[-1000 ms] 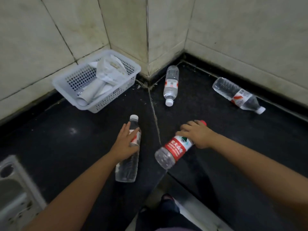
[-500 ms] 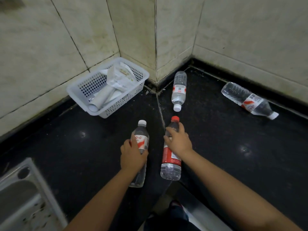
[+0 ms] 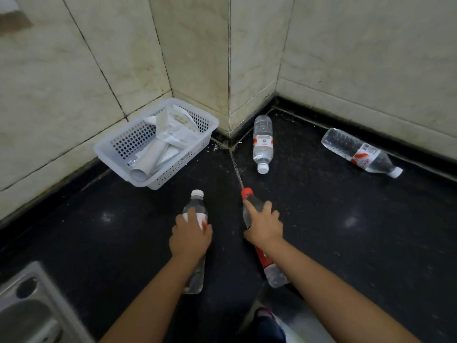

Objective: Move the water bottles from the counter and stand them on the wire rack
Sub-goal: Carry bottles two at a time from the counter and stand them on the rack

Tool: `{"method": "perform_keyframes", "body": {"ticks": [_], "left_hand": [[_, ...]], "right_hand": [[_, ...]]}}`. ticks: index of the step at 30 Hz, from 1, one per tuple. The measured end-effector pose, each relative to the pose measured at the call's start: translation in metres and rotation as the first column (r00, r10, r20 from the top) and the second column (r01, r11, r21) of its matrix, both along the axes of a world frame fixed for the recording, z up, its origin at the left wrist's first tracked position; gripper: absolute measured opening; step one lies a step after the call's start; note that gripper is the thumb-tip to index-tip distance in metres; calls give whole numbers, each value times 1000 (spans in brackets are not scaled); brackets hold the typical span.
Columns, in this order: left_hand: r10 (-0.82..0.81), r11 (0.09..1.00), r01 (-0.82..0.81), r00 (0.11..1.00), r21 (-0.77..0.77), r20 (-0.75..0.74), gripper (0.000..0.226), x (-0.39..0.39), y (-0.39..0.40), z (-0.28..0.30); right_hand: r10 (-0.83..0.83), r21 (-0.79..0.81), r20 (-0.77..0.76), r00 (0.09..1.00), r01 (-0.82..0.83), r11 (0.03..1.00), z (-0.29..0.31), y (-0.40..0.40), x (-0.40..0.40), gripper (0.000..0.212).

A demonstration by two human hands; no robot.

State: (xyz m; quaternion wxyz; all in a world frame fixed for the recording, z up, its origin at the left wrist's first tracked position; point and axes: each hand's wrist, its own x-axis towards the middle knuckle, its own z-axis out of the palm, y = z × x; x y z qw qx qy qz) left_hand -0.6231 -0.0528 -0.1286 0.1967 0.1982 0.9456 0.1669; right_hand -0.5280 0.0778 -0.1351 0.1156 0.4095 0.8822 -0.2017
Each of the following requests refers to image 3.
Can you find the person's left hand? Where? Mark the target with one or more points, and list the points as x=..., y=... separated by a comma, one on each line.
x=189, y=241

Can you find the person's left middle finger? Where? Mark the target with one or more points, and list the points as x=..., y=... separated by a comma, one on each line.
x=179, y=220

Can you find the stainless steel sink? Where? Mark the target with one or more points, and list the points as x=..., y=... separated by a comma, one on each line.
x=32, y=310

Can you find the small white flat packet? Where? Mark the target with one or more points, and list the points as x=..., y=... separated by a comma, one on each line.
x=170, y=156

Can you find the red-capped clear water bottle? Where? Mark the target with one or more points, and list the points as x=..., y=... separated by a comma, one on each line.
x=275, y=275

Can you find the large white paper packet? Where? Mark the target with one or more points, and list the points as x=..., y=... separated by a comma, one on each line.
x=176, y=128

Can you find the rolled white paper tube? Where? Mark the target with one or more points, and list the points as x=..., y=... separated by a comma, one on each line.
x=150, y=160

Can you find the person's right forearm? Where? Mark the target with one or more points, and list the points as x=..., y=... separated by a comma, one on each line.
x=332, y=300

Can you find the person's left thumb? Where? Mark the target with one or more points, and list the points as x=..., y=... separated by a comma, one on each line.
x=208, y=231

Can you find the person's right middle finger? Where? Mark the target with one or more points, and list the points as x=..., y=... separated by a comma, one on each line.
x=267, y=207

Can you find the white plastic mesh basket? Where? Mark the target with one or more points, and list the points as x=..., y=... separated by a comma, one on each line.
x=123, y=141

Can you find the white-capped clear water bottle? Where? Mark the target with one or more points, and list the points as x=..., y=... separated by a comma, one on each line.
x=360, y=153
x=263, y=141
x=196, y=205

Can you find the person's left forearm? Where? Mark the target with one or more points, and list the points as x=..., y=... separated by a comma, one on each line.
x=153, y=303

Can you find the person's dark trouser leg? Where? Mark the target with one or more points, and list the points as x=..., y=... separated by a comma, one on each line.
x=266, y=328

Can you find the person's right hand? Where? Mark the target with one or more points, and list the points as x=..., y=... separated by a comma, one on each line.
x=266, y=230

